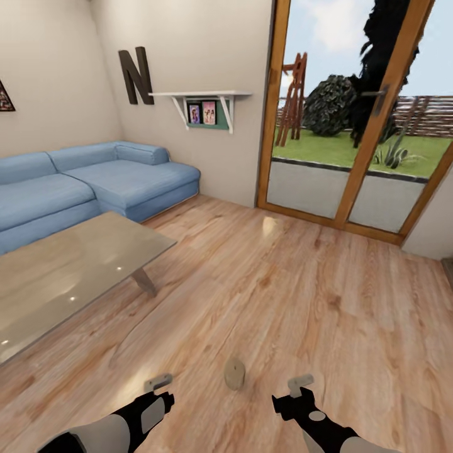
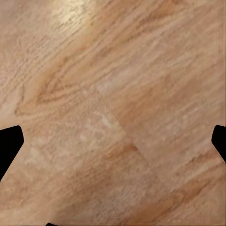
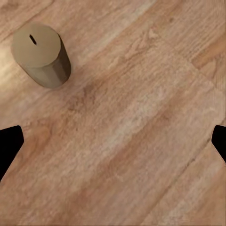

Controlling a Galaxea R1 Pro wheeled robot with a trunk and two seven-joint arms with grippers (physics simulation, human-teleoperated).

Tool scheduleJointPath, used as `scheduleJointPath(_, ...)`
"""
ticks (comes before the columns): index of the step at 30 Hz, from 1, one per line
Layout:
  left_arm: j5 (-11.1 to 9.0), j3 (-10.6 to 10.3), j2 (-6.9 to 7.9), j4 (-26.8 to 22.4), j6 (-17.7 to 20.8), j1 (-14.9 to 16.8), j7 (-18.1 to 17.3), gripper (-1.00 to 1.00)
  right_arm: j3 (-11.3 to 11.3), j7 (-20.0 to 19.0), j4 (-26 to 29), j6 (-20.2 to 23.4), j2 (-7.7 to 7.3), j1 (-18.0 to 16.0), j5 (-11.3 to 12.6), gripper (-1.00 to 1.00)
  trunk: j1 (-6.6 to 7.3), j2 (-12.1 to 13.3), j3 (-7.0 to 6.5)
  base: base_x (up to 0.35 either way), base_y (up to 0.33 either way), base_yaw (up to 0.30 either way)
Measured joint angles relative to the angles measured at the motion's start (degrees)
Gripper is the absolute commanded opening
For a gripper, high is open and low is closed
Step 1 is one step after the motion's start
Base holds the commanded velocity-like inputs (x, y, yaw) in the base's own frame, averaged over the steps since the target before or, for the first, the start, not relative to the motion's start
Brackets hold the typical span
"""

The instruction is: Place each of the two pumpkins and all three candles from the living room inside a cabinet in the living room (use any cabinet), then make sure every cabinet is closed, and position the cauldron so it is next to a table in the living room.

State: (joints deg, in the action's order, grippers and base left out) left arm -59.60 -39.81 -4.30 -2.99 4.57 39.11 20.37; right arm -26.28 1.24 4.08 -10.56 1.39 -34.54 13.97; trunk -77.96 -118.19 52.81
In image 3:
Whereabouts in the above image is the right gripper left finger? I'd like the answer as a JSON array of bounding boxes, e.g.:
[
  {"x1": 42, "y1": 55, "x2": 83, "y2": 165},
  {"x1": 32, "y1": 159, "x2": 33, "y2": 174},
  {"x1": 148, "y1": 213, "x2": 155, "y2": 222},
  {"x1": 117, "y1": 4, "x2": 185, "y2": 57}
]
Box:
[{"x1": 0, "y1": 126, "x2": 24, "y2": 181}]

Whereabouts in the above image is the pillar candle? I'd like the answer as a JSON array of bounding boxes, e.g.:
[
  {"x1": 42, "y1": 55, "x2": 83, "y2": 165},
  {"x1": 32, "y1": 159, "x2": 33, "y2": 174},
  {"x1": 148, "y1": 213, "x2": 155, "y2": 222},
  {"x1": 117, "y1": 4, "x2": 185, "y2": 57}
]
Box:
[{"x1": 11, "y1": 24, "x2": 71, "y2": 88}]

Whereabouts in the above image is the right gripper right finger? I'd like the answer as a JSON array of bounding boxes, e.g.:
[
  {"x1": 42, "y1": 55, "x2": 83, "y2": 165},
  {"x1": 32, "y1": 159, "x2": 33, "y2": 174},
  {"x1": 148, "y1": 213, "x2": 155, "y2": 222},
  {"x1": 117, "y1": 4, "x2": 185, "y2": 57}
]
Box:
[{"x1": 211, "y1": 125, "x2": 226, "y2": 162}]

